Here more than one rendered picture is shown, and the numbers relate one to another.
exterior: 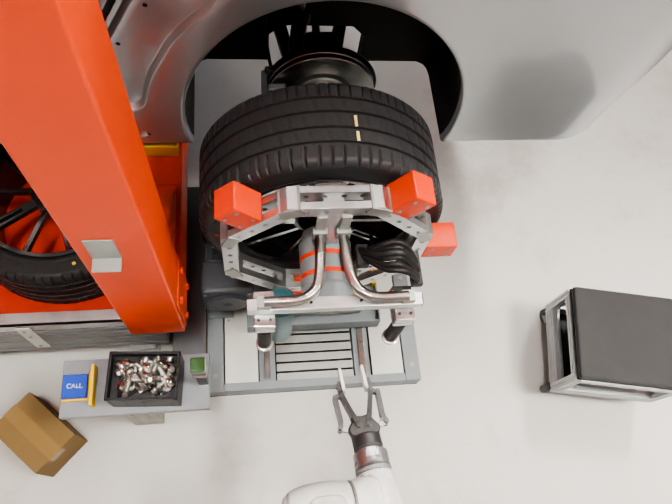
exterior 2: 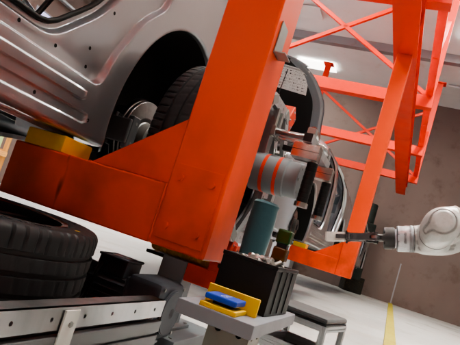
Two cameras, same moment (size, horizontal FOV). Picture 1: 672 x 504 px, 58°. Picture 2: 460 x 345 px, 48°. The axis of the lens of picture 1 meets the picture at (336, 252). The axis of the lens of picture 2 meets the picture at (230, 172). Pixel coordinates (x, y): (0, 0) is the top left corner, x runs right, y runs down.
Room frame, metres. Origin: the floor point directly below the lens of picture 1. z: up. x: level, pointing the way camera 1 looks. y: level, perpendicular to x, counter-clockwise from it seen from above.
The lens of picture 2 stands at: (-0.42, 1.51, 0.61)
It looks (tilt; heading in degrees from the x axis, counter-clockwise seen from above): 6 degrees up; 310
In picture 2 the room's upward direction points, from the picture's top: 18 degrees clockwise
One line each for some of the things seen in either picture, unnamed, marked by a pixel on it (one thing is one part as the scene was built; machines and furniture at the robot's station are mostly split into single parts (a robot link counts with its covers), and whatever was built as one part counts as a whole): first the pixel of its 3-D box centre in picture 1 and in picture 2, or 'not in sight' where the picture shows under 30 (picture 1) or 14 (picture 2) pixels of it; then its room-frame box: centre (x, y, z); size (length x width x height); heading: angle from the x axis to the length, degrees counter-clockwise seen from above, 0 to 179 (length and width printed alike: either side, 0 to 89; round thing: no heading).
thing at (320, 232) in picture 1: (293, 262); (296, 122); (0.55, 0.09, 1.03); 0.19 x 0.18 x 0.11; 19
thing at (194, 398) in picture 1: (137, 385); (243, 313); (0.27, 0.47, 0.44); 0.43 x 0.17 x 0.03; 109
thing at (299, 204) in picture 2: (264, 335); (307, 183); (0.42, 0.12, 0.83); 0.04 x 0.04 x 0.16
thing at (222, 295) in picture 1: (228, 256); (107, 311); (0.83, 0.38, 0.26); 0.42 x 0.18 x 0.35; 19
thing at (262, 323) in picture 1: (264, 311); (307, 151); (0.45, 0.13, 0.93); 0.09 x 0.05 x 0.05; 19
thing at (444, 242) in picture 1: (437, 240); not in sight; (0.80, -0.26, 0.85); 0.09 x 0.08 x 0.07; 109
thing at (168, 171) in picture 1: (153, 182); (104, 161); (0.82, 0.59, 0.69); 0.52 x 0.17 x 0.35; 19
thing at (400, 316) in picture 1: (401, 305); (321, 173); (0.56, -0.19, 0.93); 0.09 x 0.05 x 0.05; 19
